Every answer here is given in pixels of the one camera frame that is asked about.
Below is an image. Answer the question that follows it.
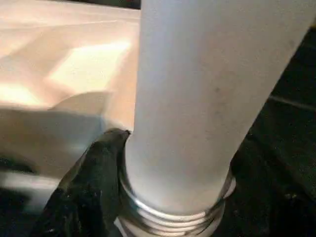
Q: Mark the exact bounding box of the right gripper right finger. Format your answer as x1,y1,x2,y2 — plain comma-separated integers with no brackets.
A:
222,134,316,237

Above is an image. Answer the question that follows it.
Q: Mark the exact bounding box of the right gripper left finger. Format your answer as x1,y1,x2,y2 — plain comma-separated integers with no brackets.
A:
32,128,131,237

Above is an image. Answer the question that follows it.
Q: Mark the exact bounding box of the white plastic table leg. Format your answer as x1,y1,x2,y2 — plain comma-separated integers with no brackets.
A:
116,0,316,237

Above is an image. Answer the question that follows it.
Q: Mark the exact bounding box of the white plastic table top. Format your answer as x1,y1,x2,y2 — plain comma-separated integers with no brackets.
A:
0,0,141,205

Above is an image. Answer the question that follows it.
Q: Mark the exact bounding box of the black mat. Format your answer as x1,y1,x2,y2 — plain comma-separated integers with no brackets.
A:
0,27,316,237

